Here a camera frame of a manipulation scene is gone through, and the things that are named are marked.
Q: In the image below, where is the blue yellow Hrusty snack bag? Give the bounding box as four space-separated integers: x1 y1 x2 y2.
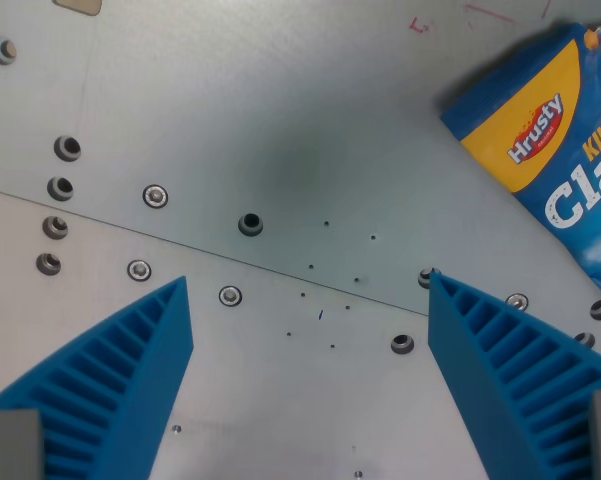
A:
439 22 601 310

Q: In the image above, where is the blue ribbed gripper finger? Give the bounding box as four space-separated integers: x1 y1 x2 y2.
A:
427 268 601 480
0 275 195 480

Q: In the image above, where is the tan tape patch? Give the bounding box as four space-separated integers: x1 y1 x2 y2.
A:
52 0 104 18

